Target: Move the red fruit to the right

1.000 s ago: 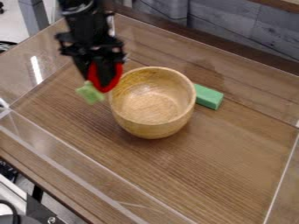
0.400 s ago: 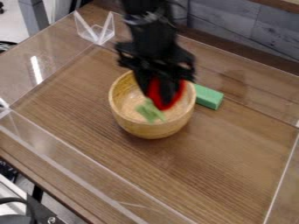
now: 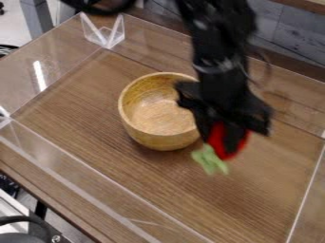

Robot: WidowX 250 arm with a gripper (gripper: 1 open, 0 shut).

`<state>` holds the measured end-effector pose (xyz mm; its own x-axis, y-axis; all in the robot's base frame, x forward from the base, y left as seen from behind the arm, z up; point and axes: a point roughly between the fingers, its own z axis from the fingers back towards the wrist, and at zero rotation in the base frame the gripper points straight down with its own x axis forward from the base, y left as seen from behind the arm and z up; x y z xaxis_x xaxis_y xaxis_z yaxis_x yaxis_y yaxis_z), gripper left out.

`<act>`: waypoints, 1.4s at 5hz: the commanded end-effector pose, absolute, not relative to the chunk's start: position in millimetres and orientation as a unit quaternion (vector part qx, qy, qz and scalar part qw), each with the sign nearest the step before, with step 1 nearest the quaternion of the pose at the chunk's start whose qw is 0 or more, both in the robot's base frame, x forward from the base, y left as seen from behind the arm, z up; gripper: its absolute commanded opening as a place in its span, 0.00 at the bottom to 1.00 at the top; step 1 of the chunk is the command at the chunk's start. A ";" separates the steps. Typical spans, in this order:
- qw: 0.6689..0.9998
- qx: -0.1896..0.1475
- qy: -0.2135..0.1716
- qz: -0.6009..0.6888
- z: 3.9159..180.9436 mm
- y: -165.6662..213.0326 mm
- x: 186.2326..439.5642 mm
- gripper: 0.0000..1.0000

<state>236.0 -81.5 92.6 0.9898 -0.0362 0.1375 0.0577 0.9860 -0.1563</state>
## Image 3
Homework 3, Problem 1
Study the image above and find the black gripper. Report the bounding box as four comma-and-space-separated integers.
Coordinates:
174, 63, 274, 156

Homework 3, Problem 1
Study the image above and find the red plush strawberry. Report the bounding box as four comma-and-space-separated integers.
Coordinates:
190, 121, 245, 176

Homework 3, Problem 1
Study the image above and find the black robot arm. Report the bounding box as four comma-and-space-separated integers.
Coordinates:
171, 0, 273, 159

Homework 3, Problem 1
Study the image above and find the wooden bowl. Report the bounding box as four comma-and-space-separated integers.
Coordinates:
118, 72, 200, 151

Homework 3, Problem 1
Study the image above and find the black table leg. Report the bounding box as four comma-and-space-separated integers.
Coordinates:
35, 201, 47, 219

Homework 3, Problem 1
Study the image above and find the clear acrylic tray enclosure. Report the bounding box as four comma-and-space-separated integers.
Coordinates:
0, 15, 325, 243

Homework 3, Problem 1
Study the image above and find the clear acrylic corner bracket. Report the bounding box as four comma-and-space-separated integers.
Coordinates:
81, 12, 126, 49

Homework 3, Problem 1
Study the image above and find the black metal bracket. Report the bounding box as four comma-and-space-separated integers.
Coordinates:
28, 213, 73, 243

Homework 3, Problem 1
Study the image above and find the black cable bottom left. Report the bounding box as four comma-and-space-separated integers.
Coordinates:
0, 215, 43, 243

